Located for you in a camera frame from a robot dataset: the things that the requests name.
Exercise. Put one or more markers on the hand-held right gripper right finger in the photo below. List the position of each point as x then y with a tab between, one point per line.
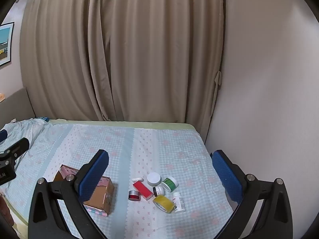
228	176

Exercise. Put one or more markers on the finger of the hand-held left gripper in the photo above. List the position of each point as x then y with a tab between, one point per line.
2	135
21	145

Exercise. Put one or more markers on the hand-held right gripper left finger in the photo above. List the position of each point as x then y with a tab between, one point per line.
93	176

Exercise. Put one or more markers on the cardboard box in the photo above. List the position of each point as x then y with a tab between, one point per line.
98	195

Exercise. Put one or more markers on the small red tin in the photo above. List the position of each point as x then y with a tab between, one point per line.
134	196

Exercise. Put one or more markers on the red rectangular box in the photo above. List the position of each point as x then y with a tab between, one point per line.
142	190

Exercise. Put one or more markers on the white pill bottle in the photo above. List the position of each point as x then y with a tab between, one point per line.
179	202

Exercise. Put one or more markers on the white round bottle cap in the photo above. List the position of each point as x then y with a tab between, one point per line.
154	178

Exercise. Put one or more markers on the small black lidded jar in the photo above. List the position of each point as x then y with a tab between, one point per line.
159	191

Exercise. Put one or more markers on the yellow tape roll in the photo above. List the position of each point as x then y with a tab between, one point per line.
163	203

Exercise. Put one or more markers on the grey headboard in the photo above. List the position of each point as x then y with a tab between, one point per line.
17	107

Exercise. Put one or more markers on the blue patterned cloth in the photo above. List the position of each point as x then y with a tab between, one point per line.
44	119

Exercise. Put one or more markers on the light blue printed blanket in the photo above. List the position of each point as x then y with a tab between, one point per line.
154	149

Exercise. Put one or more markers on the pale green mattress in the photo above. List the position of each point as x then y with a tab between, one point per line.
162	125

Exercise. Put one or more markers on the beige curtain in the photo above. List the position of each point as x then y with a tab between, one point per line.
124	54

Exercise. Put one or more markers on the framed wall poster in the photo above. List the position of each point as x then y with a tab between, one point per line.
5	43

